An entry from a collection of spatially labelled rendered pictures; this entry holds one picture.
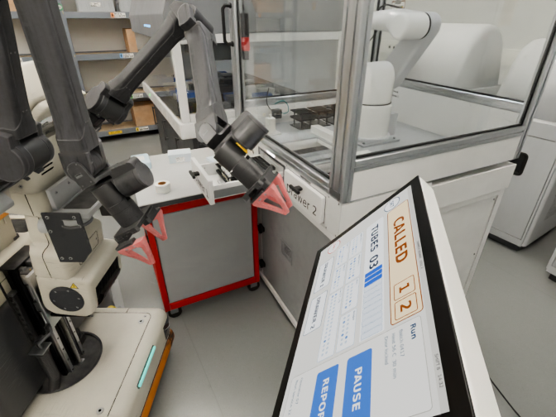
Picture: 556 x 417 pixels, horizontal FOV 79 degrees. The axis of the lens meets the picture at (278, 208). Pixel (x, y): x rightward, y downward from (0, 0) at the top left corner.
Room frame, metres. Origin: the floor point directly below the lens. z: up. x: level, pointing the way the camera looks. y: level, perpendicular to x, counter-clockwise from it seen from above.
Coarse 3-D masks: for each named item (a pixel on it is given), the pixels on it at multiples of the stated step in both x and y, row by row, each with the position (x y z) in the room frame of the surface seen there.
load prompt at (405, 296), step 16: (400, 208) 0.57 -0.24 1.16; (400, 224) 0.52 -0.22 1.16; (400, 240) 0.47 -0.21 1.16; (400, 256) 0.43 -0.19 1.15; (400, 272) 0.39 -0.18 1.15; (416, 272) 0.37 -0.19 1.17; (400, 288) 0.36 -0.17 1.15; (416, 288) 0.34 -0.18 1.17; (400, 304) 0.33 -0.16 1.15; (416, 304) 0.31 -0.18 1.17; (400, 320) 0.30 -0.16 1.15
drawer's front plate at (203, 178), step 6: (192, 162) 1.43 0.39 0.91; (198, 162) 1.39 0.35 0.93; (192, 168) 1.44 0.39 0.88; (198, 168) 1.33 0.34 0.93; (204, 174) 1.26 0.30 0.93; (204, 180) 1.24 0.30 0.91; (210, 180) 1.20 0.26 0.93; (204, 186) 1.26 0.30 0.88; (210, 186) 1.20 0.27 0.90; (204, 192) 1.27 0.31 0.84; (210, 192) 1.20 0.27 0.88; (210, 198) 1.19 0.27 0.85; (210, 204) 1.20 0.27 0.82
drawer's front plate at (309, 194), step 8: (288, 176) 1.28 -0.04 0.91; (296, 176) 1.24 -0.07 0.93; (288, 184) 1.28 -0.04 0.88; (296, 184) 1.22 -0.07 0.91; (304, 184) 1.17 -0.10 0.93; (288, 192) 1.28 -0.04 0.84; (304, 192) 1.16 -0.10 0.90; (312, 192) 1.11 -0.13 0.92; (296, 200) 1.21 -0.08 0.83; (312, 200) 1.11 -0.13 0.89; (320, 200) 1.06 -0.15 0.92; (304, 208) 1.15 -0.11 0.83; (312, 208) 1.10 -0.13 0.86; (320, 208) 1.05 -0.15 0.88; (312, 216) 1.10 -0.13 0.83; (320, 216) 1.05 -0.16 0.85
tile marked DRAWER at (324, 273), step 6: (324, 264) 0.60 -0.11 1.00; (330, 264) 0.58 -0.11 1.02; (324, 270) 0.58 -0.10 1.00; (330, 270) 0.56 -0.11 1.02; (318, 276) 0.57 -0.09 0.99; (324, 276) 0.55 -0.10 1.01; (330, 276) 0.53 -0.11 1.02; (318, 282) 0.55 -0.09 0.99; (324, 282) 0.53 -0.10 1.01; (318, 288) 0.53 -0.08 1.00
